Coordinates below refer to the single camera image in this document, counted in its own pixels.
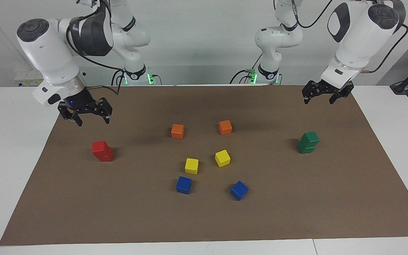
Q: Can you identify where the red wooden cube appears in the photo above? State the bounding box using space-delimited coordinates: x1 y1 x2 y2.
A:
99 147 114 162
91 141 109 158

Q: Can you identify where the green wooden cube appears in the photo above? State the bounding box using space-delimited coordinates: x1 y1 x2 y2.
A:
298 140 316 154
301 131 321 146

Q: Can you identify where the white power strip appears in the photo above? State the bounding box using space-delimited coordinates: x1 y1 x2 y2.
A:
15 69 45 86

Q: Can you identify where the orange wooden cube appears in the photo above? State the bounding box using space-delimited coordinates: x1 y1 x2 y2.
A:
219 120 233 136
171 124 185 139

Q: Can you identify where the yellow wooden cube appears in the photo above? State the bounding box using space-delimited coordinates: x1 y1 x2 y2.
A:
185 158 199 175
215 149 231 168

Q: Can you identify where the blue wooden cube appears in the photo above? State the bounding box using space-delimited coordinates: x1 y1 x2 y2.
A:
230 181 249 201
176 176 192 194

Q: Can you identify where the brown table mat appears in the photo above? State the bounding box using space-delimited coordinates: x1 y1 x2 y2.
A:
0 85 408 246

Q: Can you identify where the black base cable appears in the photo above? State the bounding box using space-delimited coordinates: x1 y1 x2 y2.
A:
229 53 263 84
111 69 126 86

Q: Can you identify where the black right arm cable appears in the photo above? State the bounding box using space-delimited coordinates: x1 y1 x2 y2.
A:
65 0 125 95

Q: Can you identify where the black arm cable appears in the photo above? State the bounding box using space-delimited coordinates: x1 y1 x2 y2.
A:
292 0 408 74
65 0 125 95

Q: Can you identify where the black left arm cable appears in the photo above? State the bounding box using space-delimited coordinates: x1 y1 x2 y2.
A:
292 0 408 74

